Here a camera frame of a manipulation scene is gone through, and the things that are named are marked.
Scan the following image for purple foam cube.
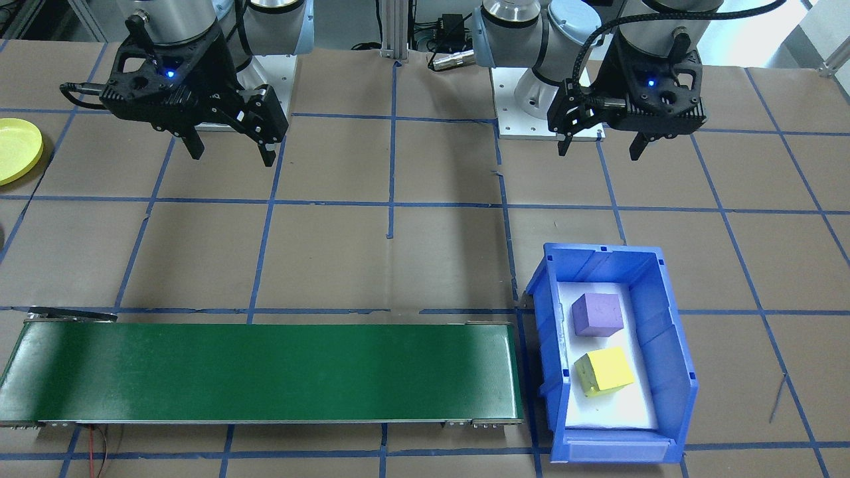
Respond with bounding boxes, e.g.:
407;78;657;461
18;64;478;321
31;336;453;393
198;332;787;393
571;292;625;339

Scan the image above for green conveyor belt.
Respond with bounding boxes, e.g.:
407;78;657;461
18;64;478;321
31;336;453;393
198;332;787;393
0;307;525;429

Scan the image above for V-shaped metal bar frame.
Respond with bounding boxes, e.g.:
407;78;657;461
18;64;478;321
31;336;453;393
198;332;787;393
66;0;110;42

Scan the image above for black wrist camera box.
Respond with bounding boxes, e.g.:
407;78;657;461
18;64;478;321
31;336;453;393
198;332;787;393
239;85;291;150
548;78;594;133

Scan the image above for black power adapter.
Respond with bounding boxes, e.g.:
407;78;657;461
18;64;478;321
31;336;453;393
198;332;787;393
435;13;466;50

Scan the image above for aluminium corner bar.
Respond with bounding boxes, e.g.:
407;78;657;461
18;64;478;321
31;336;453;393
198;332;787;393
818;37;850;79

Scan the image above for blue plastic storage bin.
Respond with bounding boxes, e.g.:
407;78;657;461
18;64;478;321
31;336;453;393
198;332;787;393
525;242;699;464

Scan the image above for short aluminium profile post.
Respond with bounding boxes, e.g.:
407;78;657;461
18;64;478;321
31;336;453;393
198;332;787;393
380;0;410;62

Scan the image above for thin black wire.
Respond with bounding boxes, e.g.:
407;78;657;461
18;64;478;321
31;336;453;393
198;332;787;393
100;425;125;478

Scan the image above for yellow round plate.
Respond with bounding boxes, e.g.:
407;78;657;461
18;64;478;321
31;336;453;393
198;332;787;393
0;118;44;187

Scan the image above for red and black wires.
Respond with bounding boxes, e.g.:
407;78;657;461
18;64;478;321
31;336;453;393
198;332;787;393
88;425;108;478

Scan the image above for silver metal connector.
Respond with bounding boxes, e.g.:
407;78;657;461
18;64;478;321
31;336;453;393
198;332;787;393
428;52;476;71

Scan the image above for yellow foam cube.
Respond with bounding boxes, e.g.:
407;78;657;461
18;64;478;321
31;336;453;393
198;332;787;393
574;345;635;398

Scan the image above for white foam bin liner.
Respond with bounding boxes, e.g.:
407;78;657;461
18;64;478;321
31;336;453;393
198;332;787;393
556;282;658;431

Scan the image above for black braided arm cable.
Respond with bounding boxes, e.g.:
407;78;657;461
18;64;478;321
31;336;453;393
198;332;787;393
563;0;788;110

